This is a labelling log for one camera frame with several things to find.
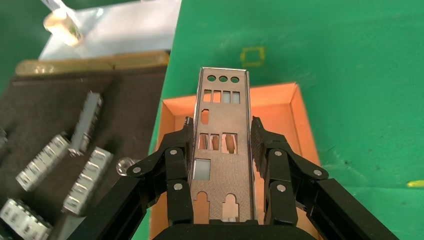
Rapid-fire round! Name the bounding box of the long grey metal bracket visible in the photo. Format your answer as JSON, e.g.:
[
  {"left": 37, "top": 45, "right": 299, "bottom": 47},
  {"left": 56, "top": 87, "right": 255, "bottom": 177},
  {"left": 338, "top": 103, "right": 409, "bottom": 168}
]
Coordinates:
[{"left": 67, "top": 92, "right": 104, "bottom": 158}]

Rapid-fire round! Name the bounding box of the white paper cup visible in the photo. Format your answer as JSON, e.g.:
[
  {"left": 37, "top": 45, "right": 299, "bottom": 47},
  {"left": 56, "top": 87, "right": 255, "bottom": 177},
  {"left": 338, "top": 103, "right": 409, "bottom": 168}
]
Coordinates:
[{"left": 43, "top": 8, "right": 84, "bottom": 48}]

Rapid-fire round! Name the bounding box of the black felt-lined wooden tray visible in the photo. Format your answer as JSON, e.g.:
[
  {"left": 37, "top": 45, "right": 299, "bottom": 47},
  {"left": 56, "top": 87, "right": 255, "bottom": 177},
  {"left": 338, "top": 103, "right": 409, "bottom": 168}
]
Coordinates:
[{"left": 0, "top": 49, "right": 171, "bottom": 240}]

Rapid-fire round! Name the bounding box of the shallow cardboard box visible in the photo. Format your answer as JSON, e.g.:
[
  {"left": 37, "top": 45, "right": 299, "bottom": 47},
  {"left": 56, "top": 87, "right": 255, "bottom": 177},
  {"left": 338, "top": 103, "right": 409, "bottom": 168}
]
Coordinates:
[{"left": 149, "top": 82, "right": 323, "bottom": 240}]

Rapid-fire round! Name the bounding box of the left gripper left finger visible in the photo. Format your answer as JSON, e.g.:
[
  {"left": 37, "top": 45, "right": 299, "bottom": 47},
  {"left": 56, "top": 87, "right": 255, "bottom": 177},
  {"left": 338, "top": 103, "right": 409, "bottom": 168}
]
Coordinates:
[{"left": 67, "top": 115, "right": 196, "bottom": 240}]

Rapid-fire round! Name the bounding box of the silver I/O shield plate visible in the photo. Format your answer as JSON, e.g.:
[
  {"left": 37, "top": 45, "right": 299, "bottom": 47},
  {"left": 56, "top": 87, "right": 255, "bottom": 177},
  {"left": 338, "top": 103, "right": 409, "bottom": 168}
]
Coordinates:
[{"left": 188, "top": 67, "right": 258, "bottom": 223}]

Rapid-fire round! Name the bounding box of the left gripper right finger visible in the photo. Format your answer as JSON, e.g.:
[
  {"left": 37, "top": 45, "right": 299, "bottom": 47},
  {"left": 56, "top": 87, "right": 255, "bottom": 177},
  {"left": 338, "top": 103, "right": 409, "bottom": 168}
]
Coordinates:
[{"left": 250, "top": 115, "right": 398, "bottom": 240}]

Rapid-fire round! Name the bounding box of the silver slotted metal bracket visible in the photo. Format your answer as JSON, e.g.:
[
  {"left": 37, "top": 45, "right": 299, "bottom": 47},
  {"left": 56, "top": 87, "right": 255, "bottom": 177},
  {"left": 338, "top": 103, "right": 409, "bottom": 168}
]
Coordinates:
[
  {"left": 15, "top": 132, "right": 71, "bottom": 193},
  {"left": 0, "top": 198, "right": 54, "bottom": 240},
  {"left": 61, "top": 146, "right": 114, "bottom": 216}
]

